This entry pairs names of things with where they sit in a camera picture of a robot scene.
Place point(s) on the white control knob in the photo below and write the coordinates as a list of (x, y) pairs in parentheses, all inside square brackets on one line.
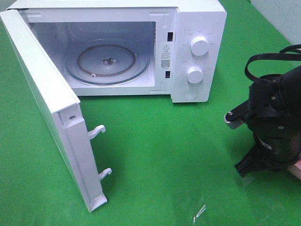
[(195, 75), (199, 45)]

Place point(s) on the white warning label with QR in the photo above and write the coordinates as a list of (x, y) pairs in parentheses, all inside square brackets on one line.
[(166, 51)]

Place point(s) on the white microwave door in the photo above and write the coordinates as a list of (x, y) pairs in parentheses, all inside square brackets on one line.
[(60, 108)]

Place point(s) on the pink plate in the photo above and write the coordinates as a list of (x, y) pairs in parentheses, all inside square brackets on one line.
[(295, 169)]

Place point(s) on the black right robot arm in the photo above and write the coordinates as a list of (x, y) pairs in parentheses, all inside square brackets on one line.
[(287, 93)]

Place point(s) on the round door release button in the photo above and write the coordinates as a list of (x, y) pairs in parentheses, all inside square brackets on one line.
[(191, 94)]

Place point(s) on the clear tape patch front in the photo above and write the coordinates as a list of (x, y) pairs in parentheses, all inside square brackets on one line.
[(190, 208)]

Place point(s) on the white microwave oven body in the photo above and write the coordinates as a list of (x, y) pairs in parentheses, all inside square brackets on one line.
[(57, 24)]

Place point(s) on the glass turntable plate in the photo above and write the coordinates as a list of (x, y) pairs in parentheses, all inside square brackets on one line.
[(108, 61)]

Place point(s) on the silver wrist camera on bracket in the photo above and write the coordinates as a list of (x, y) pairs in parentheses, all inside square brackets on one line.
[(238, 116)]

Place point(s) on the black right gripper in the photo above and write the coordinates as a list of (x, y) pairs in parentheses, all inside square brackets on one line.
[(279, 136)]

